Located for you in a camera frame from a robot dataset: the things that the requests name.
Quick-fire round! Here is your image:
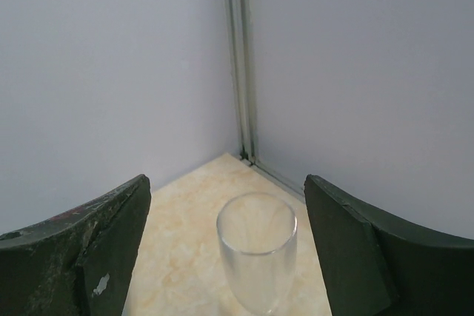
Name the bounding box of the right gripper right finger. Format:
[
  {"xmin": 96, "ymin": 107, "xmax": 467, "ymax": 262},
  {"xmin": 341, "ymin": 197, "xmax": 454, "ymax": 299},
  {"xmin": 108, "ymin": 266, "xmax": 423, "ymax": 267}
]
[{"xmin": 304, "ymin": 175, "xmax": 473, "ymax": 315}]

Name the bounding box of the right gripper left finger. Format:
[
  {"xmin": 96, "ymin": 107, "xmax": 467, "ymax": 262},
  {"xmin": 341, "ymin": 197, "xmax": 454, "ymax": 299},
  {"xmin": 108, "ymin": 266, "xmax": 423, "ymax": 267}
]
[{"xmin": 1, "ymin": 175, "xmax": 151, "ymax": 315}]

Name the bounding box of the clear champagne glass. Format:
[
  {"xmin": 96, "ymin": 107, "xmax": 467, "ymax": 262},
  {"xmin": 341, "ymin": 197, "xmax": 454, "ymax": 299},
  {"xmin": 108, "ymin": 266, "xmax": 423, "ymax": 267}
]
[{"xmin": 216, "ymin": 192, "xmax": 298, "ymax": 315}]

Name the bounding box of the right corner aluminium post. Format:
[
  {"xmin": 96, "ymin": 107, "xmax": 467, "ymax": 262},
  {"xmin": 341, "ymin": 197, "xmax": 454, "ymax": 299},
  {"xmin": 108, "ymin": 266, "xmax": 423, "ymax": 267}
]
[{"xmin": 224, "ymin": 0, "xmax": 304, "ymax": 202}]

